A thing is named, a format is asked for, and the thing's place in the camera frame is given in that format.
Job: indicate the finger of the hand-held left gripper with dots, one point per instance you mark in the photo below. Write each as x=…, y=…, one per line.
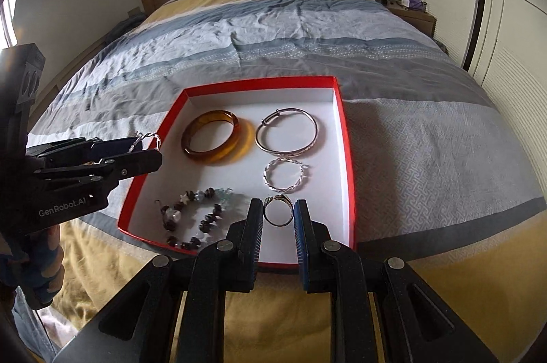
x=113, y=146
x=136, y=164

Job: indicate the wooden nightstand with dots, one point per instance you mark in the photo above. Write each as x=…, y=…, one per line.
x=416, y=21

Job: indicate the wall socket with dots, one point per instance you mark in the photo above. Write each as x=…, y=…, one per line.
x=134, y=11

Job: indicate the twisted silver hoop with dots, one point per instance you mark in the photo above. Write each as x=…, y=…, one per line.
x=150, y=137
x=271, y=181

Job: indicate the blue-grey cloth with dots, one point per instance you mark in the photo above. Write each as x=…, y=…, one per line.
x=126, y=27

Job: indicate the purple object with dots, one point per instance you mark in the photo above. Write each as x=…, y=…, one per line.
x=413, y=1

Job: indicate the red shallow box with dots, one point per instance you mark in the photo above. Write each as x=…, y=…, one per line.
x=256, y=119

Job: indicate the striped bed cover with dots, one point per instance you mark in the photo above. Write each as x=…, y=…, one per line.
x=384, y=111

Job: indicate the amber bangle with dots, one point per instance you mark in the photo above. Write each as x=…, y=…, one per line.
x=201, y=151

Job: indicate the white wardrobe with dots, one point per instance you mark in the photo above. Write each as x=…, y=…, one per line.
x=513, y=25

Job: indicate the person's left hand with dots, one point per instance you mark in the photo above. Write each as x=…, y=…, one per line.
x=40, y=264

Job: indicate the window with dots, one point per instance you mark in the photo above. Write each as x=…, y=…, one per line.
x=10, y=17

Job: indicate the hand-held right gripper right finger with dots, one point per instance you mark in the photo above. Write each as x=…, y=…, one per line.
x=301, y=239

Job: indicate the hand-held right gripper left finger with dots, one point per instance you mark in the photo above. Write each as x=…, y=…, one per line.
x=252, y=235

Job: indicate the plain silver bangle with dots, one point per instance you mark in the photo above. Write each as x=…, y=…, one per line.
x=282, y=149

